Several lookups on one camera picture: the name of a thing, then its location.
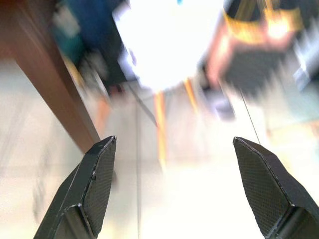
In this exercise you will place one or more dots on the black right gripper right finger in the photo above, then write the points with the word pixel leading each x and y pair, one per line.
pixel 269 194

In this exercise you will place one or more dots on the brown wooden table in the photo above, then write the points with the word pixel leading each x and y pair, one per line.
pixel 37 49

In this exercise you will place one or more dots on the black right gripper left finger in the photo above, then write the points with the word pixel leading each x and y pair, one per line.
pixel 82 199

